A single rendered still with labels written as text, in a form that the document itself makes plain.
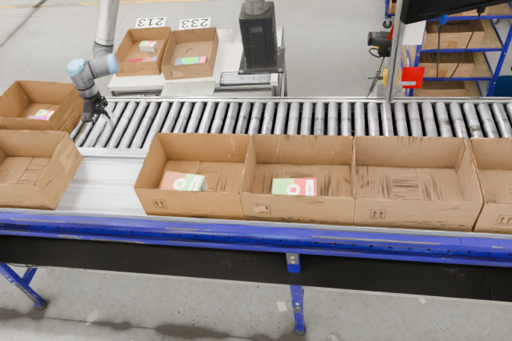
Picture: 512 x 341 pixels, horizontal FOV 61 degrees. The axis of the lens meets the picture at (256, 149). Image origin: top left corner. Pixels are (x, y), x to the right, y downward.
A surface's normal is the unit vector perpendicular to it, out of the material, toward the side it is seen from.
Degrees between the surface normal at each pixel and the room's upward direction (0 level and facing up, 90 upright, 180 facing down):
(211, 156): 89
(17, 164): 1
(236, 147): 90
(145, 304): 0
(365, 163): 89
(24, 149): 89
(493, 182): 1
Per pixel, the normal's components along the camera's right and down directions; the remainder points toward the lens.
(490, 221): -0.15, 0.73
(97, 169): -0.11, -0.69
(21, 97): 0.96, 0.10
